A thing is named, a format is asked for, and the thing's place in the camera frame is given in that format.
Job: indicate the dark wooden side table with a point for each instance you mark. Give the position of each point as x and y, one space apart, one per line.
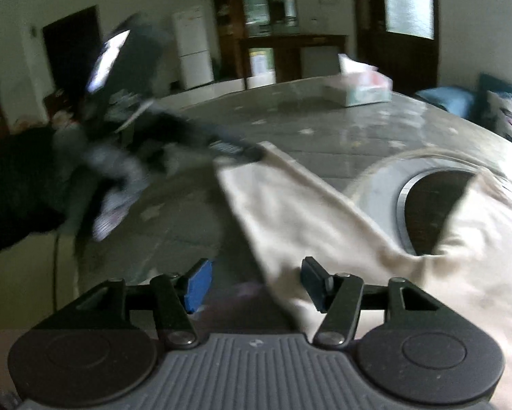
288 53

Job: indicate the dark wooden cabinet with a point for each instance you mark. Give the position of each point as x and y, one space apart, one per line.
256 0

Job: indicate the dark wooden door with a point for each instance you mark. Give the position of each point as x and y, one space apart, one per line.
70 51

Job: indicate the metal-rimmed round table recess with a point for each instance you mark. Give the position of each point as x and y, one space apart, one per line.
429 205

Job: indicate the printed pillow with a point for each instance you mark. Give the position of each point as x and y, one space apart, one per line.
510 117

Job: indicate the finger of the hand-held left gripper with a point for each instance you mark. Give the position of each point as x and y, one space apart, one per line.
222 145

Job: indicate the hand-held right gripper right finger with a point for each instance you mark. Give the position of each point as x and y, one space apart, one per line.
313 282

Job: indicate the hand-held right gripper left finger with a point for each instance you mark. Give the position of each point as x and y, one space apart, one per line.
198 284

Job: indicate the brown door with glass pane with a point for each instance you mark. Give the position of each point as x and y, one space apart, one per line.
403 21

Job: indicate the tissue box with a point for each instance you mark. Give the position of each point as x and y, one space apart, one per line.
360 87

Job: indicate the blue cushion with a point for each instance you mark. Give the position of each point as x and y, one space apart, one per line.
446 100

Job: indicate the person's left forearm dark sleeve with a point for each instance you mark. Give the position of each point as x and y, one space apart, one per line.
21 188

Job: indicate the white refrigerator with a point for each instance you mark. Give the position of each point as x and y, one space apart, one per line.
194 49

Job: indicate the beige garment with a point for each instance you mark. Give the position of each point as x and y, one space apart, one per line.
363 260

